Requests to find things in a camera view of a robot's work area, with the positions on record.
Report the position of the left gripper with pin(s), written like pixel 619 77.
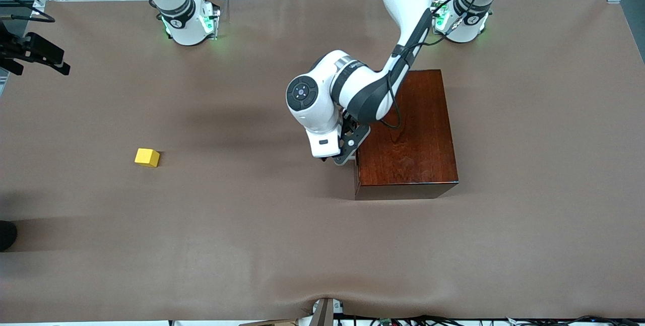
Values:
pixel 323 159

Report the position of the yellow wooden block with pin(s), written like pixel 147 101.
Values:
pixel 146 158

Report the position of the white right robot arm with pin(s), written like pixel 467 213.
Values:
pixel 181 18

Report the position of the dark brown wooden cabinet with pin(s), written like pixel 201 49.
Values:
pixel 403 129

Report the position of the black round object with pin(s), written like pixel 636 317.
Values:
pixel 6 235

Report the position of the brown table cover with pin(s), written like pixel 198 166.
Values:
pixel 151 240

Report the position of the grey camera mount pole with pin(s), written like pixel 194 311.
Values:
pixel 322 313

